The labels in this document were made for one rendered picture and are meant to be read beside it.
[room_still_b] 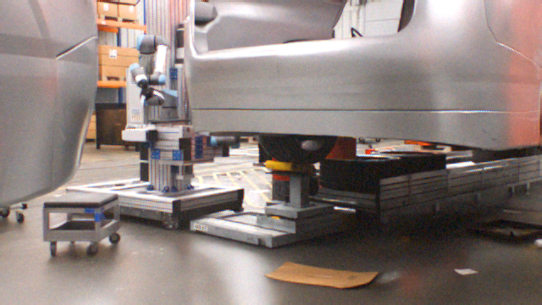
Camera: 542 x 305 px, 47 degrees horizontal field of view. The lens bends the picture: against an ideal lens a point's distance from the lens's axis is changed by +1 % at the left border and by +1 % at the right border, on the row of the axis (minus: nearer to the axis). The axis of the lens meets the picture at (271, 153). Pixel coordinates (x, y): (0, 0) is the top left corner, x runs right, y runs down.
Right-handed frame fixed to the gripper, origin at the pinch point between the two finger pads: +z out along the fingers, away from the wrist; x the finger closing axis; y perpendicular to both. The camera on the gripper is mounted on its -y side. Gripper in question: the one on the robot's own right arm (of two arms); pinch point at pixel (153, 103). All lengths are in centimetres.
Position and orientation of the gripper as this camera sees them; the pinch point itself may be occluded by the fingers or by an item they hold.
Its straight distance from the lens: 418.3
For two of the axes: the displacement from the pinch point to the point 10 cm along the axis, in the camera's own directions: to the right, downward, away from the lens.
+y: -0.7, 4.7, 8.8
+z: 4.7, 7.9, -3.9
